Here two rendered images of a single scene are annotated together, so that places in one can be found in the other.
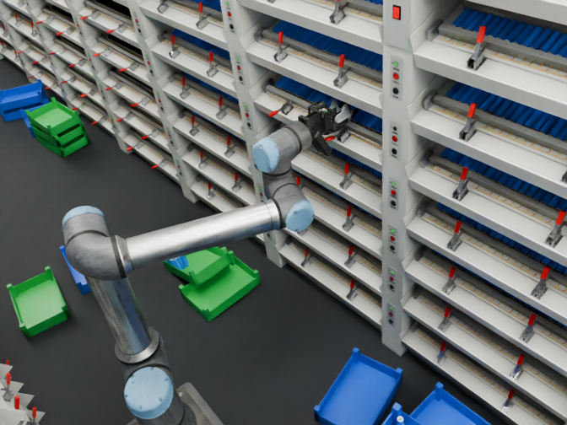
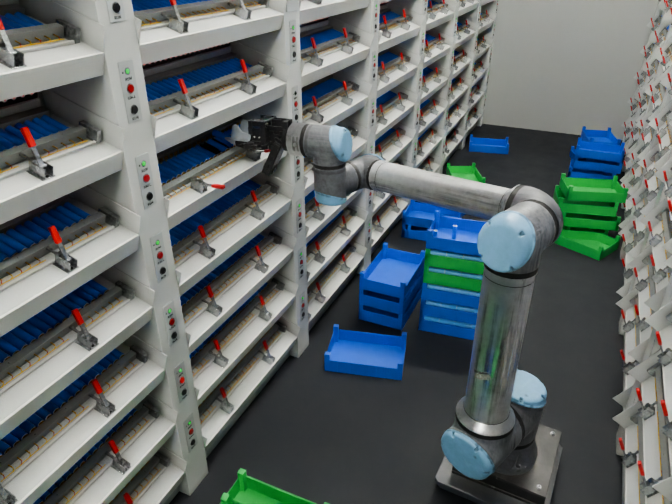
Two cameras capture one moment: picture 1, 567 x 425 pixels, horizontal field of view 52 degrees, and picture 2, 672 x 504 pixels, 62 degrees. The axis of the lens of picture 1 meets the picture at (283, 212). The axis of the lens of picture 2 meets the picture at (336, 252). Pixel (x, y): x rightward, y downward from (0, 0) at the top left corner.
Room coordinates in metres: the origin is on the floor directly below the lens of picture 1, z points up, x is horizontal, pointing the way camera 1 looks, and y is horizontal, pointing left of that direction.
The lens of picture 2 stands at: (2.07, 1.29, 1.46)
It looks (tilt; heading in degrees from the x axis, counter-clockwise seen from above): 29 degrees down; 241
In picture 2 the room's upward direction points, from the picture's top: straight up
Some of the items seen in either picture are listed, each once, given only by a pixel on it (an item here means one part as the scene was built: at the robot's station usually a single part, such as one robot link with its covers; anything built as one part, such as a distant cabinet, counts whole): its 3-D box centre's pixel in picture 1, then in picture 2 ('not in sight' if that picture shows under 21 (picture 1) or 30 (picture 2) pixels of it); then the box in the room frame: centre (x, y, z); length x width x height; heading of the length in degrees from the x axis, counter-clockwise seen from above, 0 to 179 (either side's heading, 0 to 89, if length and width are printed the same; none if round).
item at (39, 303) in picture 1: (38, 300); not in sight; (1.82, 1.16, 0.04); 0.30 x 0.20 x 0.08; 26
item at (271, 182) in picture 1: (279, 183); (332, 181); (1.37, 0.00, 0.87); 0.12 x 0.09 x 0.12; 16
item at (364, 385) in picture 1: (359, 395); (366, 350); (1.12, -0.18, 0.04); 0.30 x 0.20 x 0.08; 140
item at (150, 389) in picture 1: (153, 398); (513, 405); (1.06, 0.51, 0.31); 0.17 x 0.15 x 0.18; 16
